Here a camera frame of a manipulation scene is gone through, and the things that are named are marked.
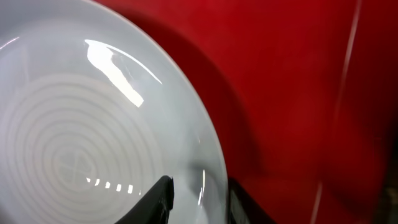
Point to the red serving tray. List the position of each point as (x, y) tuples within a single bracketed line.
[(303, 95)]

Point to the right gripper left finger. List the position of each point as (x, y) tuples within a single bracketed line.
[(155, 206)]

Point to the large light blue plate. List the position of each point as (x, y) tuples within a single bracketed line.
[(93, 114)]

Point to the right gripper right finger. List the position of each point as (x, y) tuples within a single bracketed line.
[(243, 209)]

